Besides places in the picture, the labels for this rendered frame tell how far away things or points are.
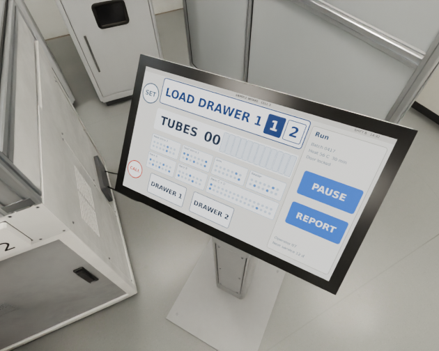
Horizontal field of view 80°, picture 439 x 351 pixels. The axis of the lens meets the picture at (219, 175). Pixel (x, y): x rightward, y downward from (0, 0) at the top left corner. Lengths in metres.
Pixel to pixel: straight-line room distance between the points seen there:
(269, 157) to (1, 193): 0.56
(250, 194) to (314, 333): 1.12
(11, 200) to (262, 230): 0.55
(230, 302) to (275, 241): 0.97
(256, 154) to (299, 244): 0.18
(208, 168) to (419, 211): 1.72
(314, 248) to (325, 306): 1.08
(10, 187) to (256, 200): 0.52
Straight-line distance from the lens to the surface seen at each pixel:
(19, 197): 0.74
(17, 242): 0.85
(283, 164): 0.49
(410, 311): 1.76
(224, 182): 0.52
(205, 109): 0.53
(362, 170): 0.49
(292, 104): 0.48
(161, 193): 0.59
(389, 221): 1.94
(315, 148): 0.48
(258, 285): 1.49
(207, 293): 1.48
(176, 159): 0.56
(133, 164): 0.62
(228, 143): 0.51
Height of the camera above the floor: 1.48
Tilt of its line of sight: 53 degrees down
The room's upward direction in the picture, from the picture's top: 2 degrees counter-clockwise
